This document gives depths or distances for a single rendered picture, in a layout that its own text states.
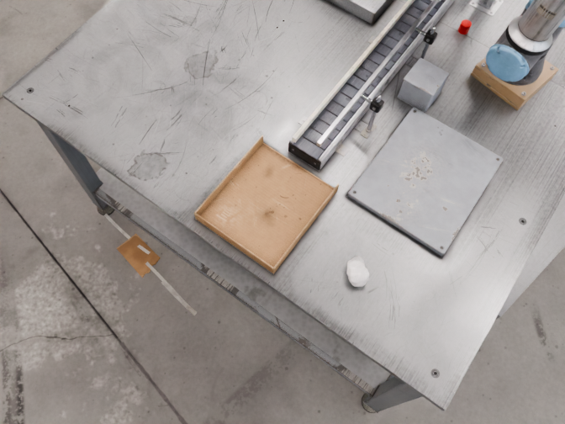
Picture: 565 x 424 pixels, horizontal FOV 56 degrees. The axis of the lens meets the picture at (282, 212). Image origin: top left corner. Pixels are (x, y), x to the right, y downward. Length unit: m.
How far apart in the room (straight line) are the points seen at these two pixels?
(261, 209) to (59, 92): 0.71
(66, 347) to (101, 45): 1.17
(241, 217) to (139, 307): 0.95
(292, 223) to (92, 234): 1.21
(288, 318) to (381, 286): 0.65
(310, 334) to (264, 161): 0.73
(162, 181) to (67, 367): 1.03
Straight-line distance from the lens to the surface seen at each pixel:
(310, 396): 2.15
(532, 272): 1.54
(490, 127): 1.70
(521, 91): 1.75
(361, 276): 1.35
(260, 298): 1.98
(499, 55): 1.53
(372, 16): 1.82
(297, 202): 1.44
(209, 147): 1.53
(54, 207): 2.53
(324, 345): 1.95
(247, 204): 1.44
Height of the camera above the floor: 2.13
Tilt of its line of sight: 66 degrees down
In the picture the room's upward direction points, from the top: 4 degrees clockwise
